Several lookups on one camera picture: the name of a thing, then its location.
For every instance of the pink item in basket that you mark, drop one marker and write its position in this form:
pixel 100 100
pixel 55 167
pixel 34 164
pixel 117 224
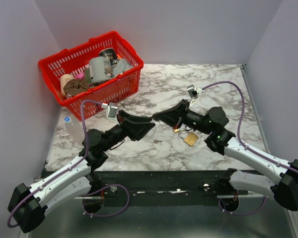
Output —
pixel 80 76

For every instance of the large brass padlock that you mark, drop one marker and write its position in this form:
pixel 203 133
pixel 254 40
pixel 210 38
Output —
pixel 188 137

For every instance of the beige cup in basket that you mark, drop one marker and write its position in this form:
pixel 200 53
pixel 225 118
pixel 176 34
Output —
pixel 64 79

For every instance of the red plastic shopping basket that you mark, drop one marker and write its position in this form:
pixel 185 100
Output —
pixel 76 60

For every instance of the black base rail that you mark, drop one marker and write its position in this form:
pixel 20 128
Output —
pixel 160 188

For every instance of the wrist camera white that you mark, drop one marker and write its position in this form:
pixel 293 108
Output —
pixel 193 93
pixel 110 109

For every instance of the clear plastic water bottle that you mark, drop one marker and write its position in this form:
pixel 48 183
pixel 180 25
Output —
pixel 74 129

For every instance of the grey cloth in basket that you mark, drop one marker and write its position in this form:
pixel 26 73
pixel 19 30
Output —
pixel 121 67

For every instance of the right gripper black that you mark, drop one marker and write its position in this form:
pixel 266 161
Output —
pixel 176 114

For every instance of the black can in basket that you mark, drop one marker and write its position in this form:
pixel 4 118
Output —
pixel 110 54

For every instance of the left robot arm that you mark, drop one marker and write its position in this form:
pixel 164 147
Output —
pixel 29 205

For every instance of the grey printed cloth roll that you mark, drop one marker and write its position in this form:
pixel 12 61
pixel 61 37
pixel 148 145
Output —
pixel 100 70

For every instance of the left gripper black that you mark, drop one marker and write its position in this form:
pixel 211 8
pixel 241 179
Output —
pixel 136 127

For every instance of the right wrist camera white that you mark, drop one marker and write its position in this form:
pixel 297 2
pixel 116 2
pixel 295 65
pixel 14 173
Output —
pixel 193 93

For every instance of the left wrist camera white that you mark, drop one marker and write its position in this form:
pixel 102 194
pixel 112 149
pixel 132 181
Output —
pixel 110 109

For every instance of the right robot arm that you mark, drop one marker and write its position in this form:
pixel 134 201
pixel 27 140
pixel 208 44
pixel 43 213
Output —
pixel 280 176

